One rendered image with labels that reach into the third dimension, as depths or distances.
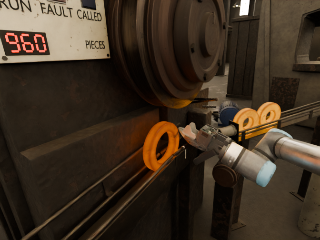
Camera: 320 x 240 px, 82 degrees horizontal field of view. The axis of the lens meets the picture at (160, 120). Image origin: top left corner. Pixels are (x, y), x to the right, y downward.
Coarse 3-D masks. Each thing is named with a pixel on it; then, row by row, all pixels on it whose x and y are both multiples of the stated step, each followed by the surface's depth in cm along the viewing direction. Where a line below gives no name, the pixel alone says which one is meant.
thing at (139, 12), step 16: (128, 0) 44; (144, 0) 43; (128, 16) 44; (144, 16) 44; (128, 32) 45; (144, 32) 45; (128, 48) 47; (144, 48) 46; (128, 64) 50; (144, 64) 47; (144, 80) 51; (160, 96) 55; (192, 96) 72
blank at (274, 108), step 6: (270, 102) 101; (264, 108) 99; (270, 108) 100; (276, 108) 102; (264, 114) 100; (270, 114) 106; (276, 114) 103; (264, 120) 102; (270, 120) 104; (264, 126) 103
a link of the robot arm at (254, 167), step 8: (240, 152) 65; (248, 152) 65; (240, 160) 64; (248, 160) 63; (256, 160) 63; (264, 160) 63; (232, 168) 67; (240, 168) 64; (248, 168) 63; (256, 168) 62; (264, 168) 61; (272, 168) 61; (248, 176) 64; (256, 176) 62; (264, 176) 60; (264, 184) 61
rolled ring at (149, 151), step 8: (152, 128) 62; (160, 128) 62; (168, 128) 65; (176, 128) 70; (152, 136) 60; (160, 136) 62; (176, 136) 71; (144, 144) 61; (152, 144) 60; (168, 144) 73; (176, 144) 72; (144, 152) 61; (152, 152) 60; (168, 152) 72; (144, 160) 62; (152, 160) 61; (160, 160) 69; (152, 168) 62
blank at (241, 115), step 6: (246, 108) 98; (240, 114) 95; (246, 114) 96; (252, 114) 97; (258, 114) 99; (234, 120) 97; (240, 120) 96; (252, 120) 99; (258, 120) 100; (240, 126) 97; (246, 126) 102; (252, 126) 100
